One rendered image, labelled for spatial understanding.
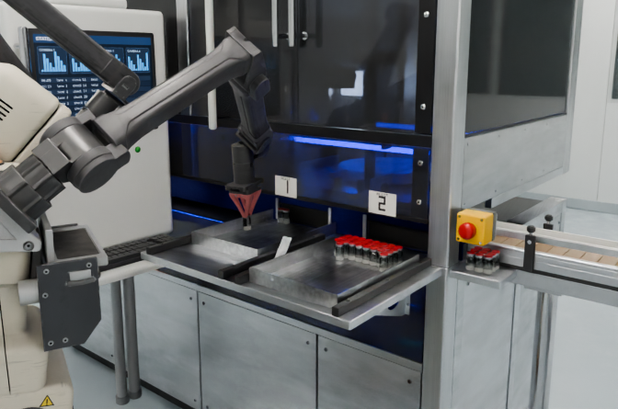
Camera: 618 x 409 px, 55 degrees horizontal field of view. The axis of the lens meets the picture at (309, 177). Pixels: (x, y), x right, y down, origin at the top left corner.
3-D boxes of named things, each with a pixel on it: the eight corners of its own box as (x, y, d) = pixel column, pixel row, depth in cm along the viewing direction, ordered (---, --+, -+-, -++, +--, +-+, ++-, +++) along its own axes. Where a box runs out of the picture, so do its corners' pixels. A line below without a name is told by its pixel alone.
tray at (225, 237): (272, 219, 195) (272, 209, 194) (336, 232, 179) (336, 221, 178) (191, 243, 169) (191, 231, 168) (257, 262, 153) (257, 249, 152)
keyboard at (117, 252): (164, 239, 198) (164, 232, 198) (189, 247, 189) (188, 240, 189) (45, 269, 169) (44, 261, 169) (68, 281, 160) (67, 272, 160)
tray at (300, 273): (336, 247, 165) (336, 234, 164) (418, 267, 149) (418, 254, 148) (249, 281, 140) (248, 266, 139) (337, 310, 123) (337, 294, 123)
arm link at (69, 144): (22, 157, 90) (44, 181, 89) (76, 114, 92) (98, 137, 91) (44, 176, 99) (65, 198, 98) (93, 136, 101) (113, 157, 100)
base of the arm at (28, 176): (-16, 178, 93) (-16, 193, 83) (27, 145, 95) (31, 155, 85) (25, 216, 97) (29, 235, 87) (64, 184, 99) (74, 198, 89)
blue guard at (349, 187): (44, 149, 270) (40, 108, 266) (428, 219, 150) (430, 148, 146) (43, 149, 269) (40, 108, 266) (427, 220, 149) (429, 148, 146)
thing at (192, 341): (208, 288, 368) (203, 148, 351) (548, 409, 241) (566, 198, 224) (53, 347, 292) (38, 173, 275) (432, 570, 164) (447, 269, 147)
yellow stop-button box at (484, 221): (467, 234, 150) (469, 207, 148) (495, 240, 145) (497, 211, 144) (454, 241, 144) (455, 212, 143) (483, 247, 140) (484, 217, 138)
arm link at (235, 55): (243, 9, 113) (280, 43, 111) (234, 55, 124) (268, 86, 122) (34, 133, 91) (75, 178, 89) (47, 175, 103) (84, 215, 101)
